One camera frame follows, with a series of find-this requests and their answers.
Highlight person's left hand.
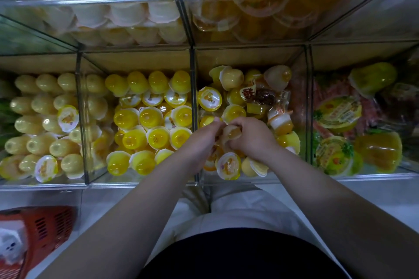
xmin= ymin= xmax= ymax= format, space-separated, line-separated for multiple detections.
xmin=180 ymin=119 xmax=227 ymax=173

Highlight person's right hand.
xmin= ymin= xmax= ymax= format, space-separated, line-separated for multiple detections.
xmin=226 ymin=116 xmax=282 ymax=167

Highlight pile of pastel jelly cups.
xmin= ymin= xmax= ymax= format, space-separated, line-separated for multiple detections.
xmin=196 ymin=64 xmax=302 ymax=181

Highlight pile of yellow jelly cups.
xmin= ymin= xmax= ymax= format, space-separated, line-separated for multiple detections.
xmin=105 ymin=69 xmax=194 ymax=177

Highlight pile of pale yellow jelly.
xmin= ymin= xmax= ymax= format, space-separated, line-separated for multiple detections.
xmin=0 ymin=73 xmax=109 ymax=184

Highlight person's left forearm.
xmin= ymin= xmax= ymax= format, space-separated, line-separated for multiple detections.
xmin=39 ymin=151 xmax=217 ymax=279

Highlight person's right forearm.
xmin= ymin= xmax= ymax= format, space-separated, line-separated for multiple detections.
xmin=262 ymin=148 xmax=419 ymax=279

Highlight light grey shorts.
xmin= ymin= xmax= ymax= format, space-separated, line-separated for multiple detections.
xmin=147 ymin=187 xmax=315 ymax=257

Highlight black shirt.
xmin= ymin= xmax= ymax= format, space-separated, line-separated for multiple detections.
xmin=137 ymin=228 xmax=351 ymax=279

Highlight dark red object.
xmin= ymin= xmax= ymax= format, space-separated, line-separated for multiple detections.
xmin=0 ymin=205 xmax=78 ymax=279

